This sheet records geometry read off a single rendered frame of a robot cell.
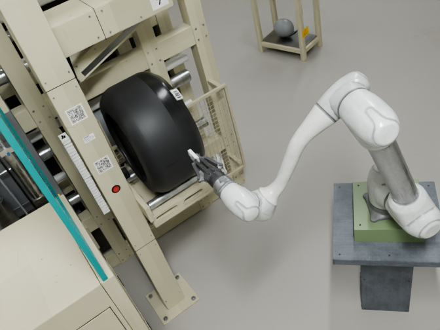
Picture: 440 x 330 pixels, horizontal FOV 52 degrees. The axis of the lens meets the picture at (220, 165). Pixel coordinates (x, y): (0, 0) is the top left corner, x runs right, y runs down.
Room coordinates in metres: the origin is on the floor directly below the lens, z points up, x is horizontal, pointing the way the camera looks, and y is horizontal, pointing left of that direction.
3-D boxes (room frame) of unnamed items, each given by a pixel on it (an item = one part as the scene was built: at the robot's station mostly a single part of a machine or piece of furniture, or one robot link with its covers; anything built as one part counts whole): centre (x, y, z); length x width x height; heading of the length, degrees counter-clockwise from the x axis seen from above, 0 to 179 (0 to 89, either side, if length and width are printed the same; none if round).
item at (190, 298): (1.74, 0.54, 0.01); 0.27 x 0.27 x 0.02; 24
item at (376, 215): (1.39, -0.71, 0.77); 0.22 x 0.18 x 0.06; 169
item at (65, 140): (1.68, 0.61, 1.19); 0.05 x 0.04 x 0.48; 24
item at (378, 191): (1.36, -0.70, 0.91); 0.18 x 0.16 x 0.22; 8
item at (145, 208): (1.79, 0.48, 0.90); 0.40 x 0.03 x 0.10; 24
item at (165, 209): (1.73, 0.26, 0.83); 0.36 x 0.09 x 0.06; 114
